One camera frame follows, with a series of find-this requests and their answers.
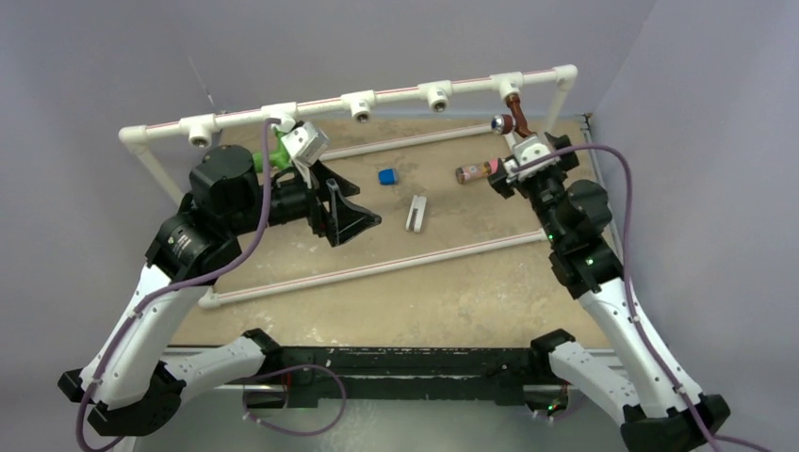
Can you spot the white staple box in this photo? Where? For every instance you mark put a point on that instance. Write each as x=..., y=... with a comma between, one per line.
x=415, y=218

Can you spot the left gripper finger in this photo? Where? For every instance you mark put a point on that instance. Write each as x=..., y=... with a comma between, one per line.
x=352, y=220
x=331, y=188

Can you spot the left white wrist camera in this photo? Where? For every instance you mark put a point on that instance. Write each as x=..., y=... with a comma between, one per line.
x=304, y=145

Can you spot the green plastic faucet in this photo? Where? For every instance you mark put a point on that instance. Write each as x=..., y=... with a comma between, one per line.
x=278, y=157

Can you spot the brown faucet with blue cap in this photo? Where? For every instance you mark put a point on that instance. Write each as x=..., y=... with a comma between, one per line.
x=514, y=122

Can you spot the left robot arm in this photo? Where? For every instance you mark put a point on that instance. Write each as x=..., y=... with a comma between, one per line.
x=129, y=389

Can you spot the blue paperclip box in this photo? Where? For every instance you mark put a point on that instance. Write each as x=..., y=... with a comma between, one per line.
x=388, y=177

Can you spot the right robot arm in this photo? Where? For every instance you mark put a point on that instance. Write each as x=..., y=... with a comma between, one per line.
x=654, y=402

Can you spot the pink capped clip jar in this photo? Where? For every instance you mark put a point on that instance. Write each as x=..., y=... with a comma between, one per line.
x=474, y=172

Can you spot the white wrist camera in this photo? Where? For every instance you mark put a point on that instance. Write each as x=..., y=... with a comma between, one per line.
x=304, y=145
x=518, y=165

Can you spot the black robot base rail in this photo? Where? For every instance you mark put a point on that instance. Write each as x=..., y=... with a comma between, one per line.
x=505, y=376

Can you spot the white PVC pipe frame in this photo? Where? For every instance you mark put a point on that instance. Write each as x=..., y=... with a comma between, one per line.
x=360, y=104

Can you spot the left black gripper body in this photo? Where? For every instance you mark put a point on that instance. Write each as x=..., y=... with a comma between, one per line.
x=316, y=213

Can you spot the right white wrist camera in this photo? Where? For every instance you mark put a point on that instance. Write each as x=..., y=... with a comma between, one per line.
x=518, y=165

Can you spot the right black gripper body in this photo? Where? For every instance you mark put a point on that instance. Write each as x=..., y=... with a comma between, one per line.
x=532, y=187

